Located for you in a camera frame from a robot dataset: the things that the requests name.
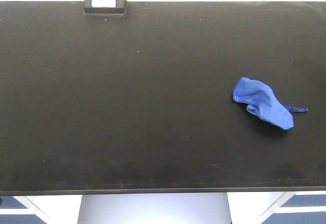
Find blue microfiber cloth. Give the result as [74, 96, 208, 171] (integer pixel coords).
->
[232, 77, 309, 130]

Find blue white cabinet bench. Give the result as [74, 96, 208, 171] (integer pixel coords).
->
[1, 195, 82, 223]
[227, 191, 325, 223]

